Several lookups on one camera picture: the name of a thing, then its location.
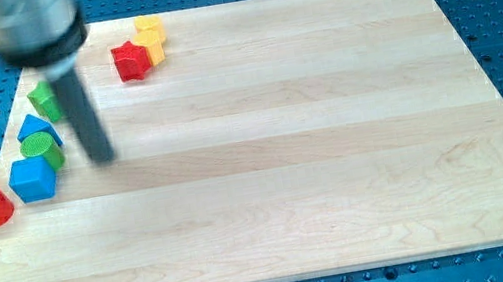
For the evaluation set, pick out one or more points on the green star block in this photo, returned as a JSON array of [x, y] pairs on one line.
[[44, 102]]

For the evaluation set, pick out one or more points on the red star block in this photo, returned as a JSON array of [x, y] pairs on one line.
[[131, 61]]

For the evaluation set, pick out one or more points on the blue cube block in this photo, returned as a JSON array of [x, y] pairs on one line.
[[32, 179]]

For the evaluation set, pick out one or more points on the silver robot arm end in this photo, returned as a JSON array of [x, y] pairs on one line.
[[41, 34]]

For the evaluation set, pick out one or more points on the green cylinder block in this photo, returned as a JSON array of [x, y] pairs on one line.
[[43, 144]]

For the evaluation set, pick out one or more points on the light wooden board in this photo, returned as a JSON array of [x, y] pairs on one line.
[[280, 140]]

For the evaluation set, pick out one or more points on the blue triangle block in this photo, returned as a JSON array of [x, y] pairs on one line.
[[33, 124]]

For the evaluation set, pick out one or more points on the yellow star block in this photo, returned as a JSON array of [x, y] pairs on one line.
[[151, 41]]

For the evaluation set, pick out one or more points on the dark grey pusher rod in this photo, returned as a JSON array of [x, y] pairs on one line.
[[80, 113]]

